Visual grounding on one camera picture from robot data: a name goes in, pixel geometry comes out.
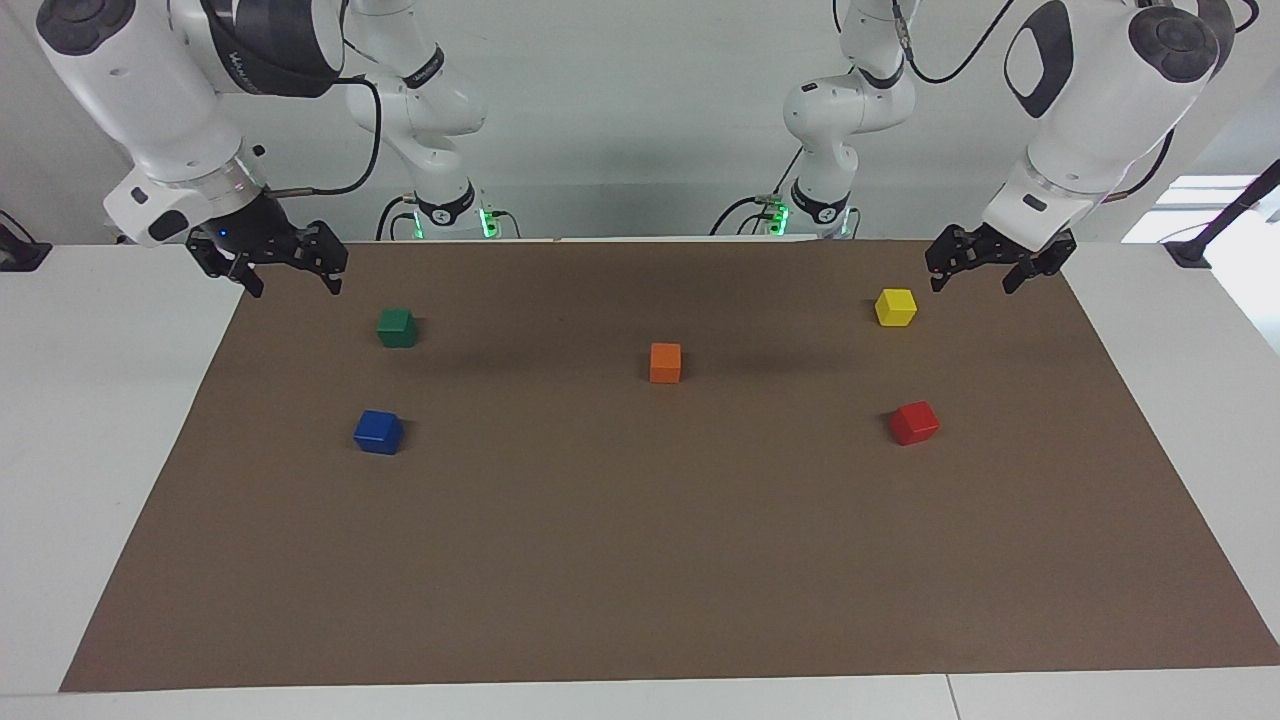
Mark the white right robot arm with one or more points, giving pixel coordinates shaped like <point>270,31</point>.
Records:
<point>150,110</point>

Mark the black table clamp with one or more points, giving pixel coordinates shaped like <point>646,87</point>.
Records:
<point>20,255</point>

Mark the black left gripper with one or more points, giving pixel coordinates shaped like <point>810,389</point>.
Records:
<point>985,245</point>

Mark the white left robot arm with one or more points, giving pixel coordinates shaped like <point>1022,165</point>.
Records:
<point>1090,120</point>

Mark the green wooden block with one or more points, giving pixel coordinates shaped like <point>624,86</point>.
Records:
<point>397,328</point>

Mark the blue wooden block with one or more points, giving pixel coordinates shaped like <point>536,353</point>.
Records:
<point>378,433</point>

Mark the black camera stand clamp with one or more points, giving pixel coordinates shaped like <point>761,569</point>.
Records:
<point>1190,250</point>

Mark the red wooden block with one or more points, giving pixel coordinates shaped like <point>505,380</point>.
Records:
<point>914,424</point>

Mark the brown paper mat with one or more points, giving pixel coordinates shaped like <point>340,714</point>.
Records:
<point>640,540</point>

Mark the yellow wooden block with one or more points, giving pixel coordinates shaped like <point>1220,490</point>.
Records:
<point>896,308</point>

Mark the orange wooden block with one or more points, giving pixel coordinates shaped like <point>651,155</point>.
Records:
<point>665,363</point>

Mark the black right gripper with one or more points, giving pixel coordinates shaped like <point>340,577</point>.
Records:
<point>255,235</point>

